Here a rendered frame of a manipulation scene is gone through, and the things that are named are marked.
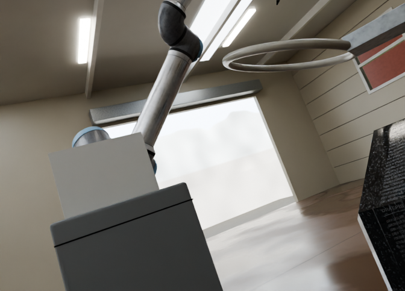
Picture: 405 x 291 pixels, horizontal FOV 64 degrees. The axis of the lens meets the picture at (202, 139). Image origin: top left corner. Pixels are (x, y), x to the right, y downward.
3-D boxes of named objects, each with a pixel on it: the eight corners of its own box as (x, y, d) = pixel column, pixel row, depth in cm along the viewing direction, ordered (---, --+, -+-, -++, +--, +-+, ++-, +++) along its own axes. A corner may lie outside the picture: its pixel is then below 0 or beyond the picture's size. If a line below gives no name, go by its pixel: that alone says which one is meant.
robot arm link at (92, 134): (69, 173, 114) (61, 147, 127) (108, 187, 126) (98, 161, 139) (94, 140, 112) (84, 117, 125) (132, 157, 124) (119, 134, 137)
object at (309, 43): (373, 61, 125) (373, 53, 124) (335, 38, 86) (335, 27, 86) (261, 75, 155) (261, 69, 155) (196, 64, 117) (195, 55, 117)
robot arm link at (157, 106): (97, 173, 135) (169, 23, 148) (130, 185, 147) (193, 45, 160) (116, 182, 124) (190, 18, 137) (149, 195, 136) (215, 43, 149)
